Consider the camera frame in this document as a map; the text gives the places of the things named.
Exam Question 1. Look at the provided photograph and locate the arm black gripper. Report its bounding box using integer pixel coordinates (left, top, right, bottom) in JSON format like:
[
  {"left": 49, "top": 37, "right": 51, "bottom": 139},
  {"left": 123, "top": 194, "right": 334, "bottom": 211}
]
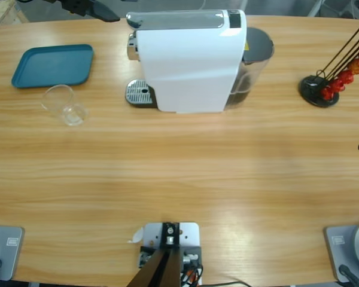
[{"left": 59, "top": 0, "right": 121, "bottom": 23}]

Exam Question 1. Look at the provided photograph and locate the clear glass cup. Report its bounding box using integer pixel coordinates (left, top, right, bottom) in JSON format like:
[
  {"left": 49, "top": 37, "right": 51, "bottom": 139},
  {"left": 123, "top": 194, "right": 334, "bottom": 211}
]
[{"left": 41, "top": 84, "right": 89, "bottom": 127}]

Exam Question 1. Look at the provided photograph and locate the white paper tag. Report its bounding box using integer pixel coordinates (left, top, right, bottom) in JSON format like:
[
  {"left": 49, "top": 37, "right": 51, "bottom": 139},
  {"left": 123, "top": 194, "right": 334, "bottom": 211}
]
[{"left": 126, "top": 226, "right": 145, "bottom": 245}]

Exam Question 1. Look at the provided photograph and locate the wooden crate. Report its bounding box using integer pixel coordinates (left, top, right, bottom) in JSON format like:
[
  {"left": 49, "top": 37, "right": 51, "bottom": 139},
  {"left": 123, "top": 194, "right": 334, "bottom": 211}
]
[{"left": 0, "top": 0, "right": 29, "bottom": 28}]

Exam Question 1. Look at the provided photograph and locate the teal plastic tray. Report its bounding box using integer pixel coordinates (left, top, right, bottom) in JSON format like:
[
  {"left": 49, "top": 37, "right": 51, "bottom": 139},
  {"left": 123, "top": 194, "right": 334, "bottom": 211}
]
[{"left": 11, "top": 44, "right": 95, "bottom": 90}]

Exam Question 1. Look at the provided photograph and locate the dark camera post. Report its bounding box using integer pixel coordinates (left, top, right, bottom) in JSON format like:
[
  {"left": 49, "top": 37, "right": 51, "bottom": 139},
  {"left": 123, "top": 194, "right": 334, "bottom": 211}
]
[{"left": 127, "top": 221, "right": 181, "bottom": 287}]

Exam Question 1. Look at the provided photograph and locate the white mount block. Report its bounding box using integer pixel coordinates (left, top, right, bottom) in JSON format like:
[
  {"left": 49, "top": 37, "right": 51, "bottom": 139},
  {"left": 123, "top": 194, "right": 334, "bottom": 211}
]
[{"left": 136, "top": 221, "right": 202, "bottom": 287}]

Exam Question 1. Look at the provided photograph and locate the white chair leg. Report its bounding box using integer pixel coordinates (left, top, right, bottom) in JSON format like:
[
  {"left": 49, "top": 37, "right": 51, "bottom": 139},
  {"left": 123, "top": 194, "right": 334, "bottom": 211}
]
[{"left": 306, "top": 0, "right": 323, "bottom": 17}]

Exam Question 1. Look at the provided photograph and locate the black cable bundle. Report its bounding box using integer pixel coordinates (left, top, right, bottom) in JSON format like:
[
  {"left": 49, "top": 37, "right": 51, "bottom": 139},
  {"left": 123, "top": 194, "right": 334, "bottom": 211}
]
[{"left": 179, "top": 262, "right": 204, "bottom": 287}]

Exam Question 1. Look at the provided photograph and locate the arm grey base plate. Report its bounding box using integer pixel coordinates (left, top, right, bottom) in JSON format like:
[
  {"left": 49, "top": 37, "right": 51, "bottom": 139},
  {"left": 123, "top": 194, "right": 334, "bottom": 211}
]
[
  {"left": 0, "top": 225, "right": 26, "bottom": 282},
  {"left": 323, "top": 221, "right": 359, "bottom": 283}
]

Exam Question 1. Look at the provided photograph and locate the white capsule coffee machine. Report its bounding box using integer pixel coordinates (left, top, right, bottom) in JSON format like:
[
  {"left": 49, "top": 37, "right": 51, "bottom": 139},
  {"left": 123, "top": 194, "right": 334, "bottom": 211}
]
[{"left": 124, "top": 8, "right": 248, "bottom": 115}]

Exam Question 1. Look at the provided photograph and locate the dark clear water tank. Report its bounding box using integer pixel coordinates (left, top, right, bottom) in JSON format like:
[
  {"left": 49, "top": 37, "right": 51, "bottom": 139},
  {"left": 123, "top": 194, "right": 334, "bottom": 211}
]
[{"left": 226, "top": 26, "right": 275, "bottom": 109}]

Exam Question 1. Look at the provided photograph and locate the black capsule holder with rods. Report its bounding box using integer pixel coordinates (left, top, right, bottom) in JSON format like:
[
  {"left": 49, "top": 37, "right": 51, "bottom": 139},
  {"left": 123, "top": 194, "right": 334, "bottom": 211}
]
[{"left": 298, "top": 20, "right": 359, "bottom": 108}]

